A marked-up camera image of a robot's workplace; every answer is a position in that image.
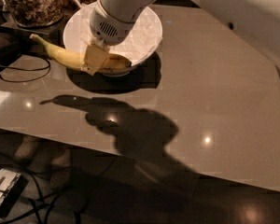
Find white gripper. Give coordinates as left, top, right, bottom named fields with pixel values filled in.
left=81, top=2, right=134, bottom=76

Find yellow banana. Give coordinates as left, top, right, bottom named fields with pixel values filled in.
left=30, top=34, right=131, bottom=72

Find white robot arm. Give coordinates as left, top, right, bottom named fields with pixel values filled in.
left=90, top=0, right=280, bottom=69

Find black floor cables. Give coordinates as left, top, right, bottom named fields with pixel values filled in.
left=0, top=159, right=85, bottom=224

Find glass jar of nuts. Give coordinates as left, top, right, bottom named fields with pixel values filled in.
left=4, top=0, right=63, bottom=28

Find dark square stand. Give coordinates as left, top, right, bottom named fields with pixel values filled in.
left=1, top=13, right=69, bottom=56

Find dark round object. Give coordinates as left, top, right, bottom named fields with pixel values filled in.
left=0, top=33, right=21, bottom=68

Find black cable on table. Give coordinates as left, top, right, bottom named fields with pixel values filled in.
left=0, top=51, right=52, bottom=84

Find white paper napkin liner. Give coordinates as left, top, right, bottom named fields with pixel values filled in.
left=73, top=5, right=161, bottom=63

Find white ceramic bowl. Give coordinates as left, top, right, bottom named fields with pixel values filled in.
left=63, top=2, right=163, bottom=77

